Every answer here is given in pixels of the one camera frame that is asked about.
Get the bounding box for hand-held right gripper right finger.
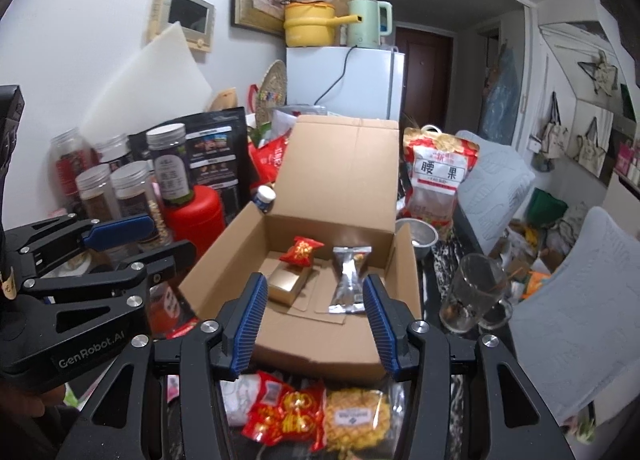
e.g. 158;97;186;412
362;274;576;460

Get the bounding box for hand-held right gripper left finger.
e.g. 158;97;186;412
55;273;271;460

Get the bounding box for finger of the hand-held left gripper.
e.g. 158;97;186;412
5;214;156;281
20;239;197;341

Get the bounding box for long red snack packet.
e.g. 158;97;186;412
242;371;288;441

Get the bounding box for white printed bread packet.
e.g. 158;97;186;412
220;374;263;428

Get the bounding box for clear waffle packet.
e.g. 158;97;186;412
322;382;406;453

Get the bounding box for red gold snack wrapper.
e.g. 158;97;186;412
272;382;327;452

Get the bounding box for cardboard box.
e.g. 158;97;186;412
177;114;423;386

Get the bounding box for clear jar pale nuts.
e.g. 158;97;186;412
111;161;173;246

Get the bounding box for red plastic canister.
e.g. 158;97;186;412
162;185;226;266

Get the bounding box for clear jar brown contents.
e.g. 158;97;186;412
75;163;118;221

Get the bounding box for silver snack packet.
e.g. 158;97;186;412
327;245;373;315

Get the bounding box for small gold box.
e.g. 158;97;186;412
267;263;313;304

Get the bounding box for dark jar white label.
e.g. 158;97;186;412
146;123;195;208

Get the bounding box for clear jar black label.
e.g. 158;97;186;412
95;134;133;176

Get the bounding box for clear jar red label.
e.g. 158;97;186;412
50;127;98;213

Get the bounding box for small red snack packet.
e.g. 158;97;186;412
278;235;325;268

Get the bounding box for glass mug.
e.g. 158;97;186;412
440;254;515;333

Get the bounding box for steel bowl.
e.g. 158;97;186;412
395;217;440;258

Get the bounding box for white cap blue bottle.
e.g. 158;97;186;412
250;186;277;215

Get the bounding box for black stand-up pouch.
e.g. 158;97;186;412
127;108;251;226

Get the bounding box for red foil bag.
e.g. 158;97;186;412
247;133;292;186

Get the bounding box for white foam board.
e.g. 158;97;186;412
80;23;215;141

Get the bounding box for large cashew bag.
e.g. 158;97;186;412
400;125;481;241

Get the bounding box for orange printed bag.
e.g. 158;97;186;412
522;270;557;302

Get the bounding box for tan paper bag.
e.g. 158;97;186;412
207;88;240;114

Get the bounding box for white printed paper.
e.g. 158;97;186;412
272;105;328;133

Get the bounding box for grey quilted pillow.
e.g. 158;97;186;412
455;130;536;253
510;206;640;423

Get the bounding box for woven straw fan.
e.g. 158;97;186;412
252;60;289;128

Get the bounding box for green bag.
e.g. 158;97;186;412
527;187;568;226

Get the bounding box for white refrigerator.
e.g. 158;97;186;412
286;45;406;122

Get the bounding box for brown door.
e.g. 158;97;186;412
395;26;454;133

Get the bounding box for canvas tote bag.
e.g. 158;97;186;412
575;116;613;173
535;92;568;161

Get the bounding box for blue plastic garment cover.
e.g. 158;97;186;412
487;43;523;141

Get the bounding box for yellow pot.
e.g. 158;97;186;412
283;0;363;48

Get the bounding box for green electric kettle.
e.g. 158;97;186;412
346;0;394;50

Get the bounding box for beige wall intercom panel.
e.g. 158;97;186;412
146;0;216;54

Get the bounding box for black power cable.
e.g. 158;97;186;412
313;45;358;107

